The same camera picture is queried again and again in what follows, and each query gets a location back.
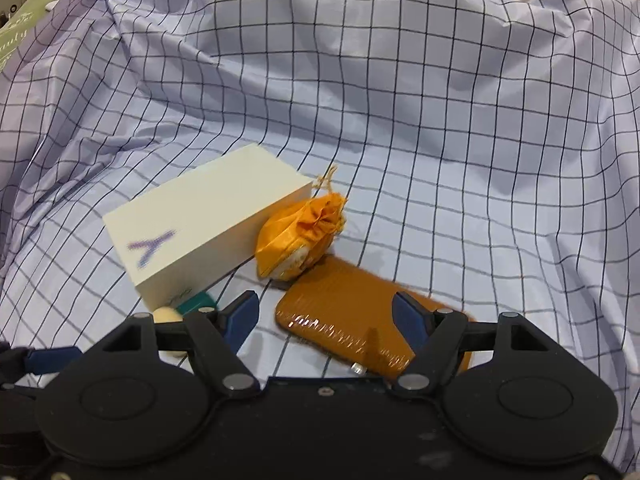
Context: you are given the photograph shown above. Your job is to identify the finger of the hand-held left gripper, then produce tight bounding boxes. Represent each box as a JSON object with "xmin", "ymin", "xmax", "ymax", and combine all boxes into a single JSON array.
[{"xmin": 0, "ymin": 345, "xmax": 84, "ymax": 387}]

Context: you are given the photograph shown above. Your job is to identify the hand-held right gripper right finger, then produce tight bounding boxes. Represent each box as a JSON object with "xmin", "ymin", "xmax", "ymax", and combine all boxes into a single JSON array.
[{"xmin": 390, "ymin": 291, "xmax": 583, "ymax": 398}]

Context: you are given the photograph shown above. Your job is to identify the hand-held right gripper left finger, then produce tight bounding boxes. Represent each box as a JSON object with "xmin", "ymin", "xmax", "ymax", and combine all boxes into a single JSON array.
[{"xmin": 95, "ymin": 290, "xmax": 261, "ymax": 398}]

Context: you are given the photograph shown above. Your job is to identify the orange drawstring pouch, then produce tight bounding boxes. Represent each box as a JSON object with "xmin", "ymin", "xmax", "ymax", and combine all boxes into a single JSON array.
[{"xmin": 254, "ymin": 164, "xmax": 348, "ymax": 281}]

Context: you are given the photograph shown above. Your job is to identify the small teal block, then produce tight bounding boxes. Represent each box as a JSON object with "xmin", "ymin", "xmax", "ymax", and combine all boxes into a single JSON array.
[{"xmin": 181, "ymin": 293, "xmax": 218, "ymax": 316}]

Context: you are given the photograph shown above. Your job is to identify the brown leather wallet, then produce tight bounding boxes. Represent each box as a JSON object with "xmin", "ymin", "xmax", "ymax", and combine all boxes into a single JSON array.
[{"xmin": 274, "ymin": 255, "xmax": 476, "ymax": 378}]

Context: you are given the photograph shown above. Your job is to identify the pale wooden ball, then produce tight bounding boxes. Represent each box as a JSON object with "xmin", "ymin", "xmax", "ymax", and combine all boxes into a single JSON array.
[{"xmin": 152, "ymin": 306, "xmax": 185, "ymax": 358}]

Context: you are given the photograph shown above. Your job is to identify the white cardboard box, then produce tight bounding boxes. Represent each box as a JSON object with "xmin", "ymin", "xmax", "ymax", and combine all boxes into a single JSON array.
[{"xmin": 102, "ymin": 142, "xmax": 313, "ymax": 313}]

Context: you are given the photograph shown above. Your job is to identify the white checked cloth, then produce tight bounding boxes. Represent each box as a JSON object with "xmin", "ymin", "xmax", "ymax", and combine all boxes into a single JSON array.
[{"xmin": 0, "ymin": 0, "xmax": 640, "ymax": 476}]

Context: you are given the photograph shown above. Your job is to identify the green cushion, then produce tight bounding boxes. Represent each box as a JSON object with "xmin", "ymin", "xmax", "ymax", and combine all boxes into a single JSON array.
[{"xmin": 0, "ymin": 0, "xmax": 63, "ymax": 78}]

